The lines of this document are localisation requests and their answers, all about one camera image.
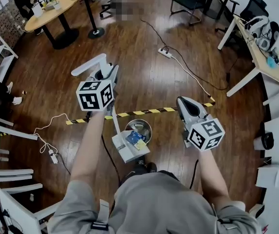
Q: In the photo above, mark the white power strip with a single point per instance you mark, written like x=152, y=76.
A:
x=164, y=53
x=53, y=157

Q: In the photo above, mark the person's right forearm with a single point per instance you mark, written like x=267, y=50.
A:
x=212, y=177

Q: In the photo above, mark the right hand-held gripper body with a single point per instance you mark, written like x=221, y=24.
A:
x=206, y=134

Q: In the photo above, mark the yellow paper scrap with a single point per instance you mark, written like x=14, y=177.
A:
x=141, y=145

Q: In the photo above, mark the white paper sheet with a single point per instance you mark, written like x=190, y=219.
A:
x=4, y=0

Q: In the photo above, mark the person's right black shoe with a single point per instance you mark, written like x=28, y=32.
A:
x=152, y=167

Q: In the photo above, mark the white cylinder container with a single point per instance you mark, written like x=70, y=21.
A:
x=37, y=10

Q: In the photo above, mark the black coat rack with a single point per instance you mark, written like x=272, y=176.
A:
x=91, y=13

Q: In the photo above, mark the person's black trousers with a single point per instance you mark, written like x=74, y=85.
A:
x=129, y=177

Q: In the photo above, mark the person's left black shoe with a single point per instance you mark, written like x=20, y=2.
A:
x=140, y=166

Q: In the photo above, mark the person's black shoe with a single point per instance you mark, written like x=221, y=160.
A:
x=140, y=166
x=152, y=167

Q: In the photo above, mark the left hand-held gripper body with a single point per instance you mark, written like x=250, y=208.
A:
x=93, y=96

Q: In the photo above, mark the long striped floor tape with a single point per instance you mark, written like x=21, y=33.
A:
x=141, y=111

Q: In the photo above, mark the round wooden table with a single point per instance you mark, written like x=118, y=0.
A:
x=49, y=16

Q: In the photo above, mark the blue wrapper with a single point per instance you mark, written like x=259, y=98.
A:
x=134, y=138

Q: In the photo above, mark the light wooden desk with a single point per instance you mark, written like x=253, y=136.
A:
x=265, y=62

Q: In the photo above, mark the potted plant white pot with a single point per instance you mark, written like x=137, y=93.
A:
x=55, y=0

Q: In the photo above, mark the white and black harness device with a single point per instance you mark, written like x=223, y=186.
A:
x=263, y=33

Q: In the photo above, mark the person's left forearm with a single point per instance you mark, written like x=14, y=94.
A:
x=88, y=150

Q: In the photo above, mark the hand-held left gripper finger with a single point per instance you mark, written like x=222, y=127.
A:
x=94, y=76
x=113, y=73

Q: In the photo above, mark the person's grey shirt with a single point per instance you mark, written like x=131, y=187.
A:
x=154, y=203

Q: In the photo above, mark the white table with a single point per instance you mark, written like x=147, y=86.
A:
x=15, y=172
x=17, y=133

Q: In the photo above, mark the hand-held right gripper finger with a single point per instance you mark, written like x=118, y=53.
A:
x=182, y=111
x=200, y=113

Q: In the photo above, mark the metal waste bin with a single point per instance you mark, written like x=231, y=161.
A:
x=143, y=128

